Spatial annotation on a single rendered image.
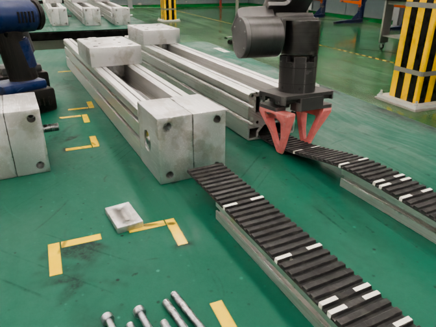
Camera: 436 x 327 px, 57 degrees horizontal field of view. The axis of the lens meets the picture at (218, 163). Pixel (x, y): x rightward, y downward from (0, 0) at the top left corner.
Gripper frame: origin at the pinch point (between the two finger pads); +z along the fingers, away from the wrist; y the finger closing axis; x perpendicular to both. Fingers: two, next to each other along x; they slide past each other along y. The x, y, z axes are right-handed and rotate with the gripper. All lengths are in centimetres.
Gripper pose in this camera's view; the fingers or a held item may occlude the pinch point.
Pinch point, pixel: (292, 145)
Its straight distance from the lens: 67.7
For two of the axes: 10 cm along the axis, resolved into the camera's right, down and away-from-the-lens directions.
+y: -8.7, 1.8, -4.6
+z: 0.0, 9.3, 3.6
